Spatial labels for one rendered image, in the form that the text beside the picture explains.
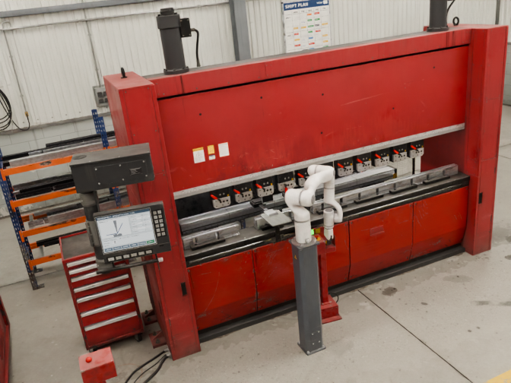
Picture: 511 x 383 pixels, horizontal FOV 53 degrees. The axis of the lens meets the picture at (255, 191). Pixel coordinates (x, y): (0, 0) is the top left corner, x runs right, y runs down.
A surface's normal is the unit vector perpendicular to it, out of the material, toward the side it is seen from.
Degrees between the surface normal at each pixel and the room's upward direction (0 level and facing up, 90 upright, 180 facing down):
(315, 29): 90
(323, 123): 90
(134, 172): 90
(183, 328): 90
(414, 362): 0
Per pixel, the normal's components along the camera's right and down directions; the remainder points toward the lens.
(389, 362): -0.10, -0.92
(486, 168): 0.39, 0.31
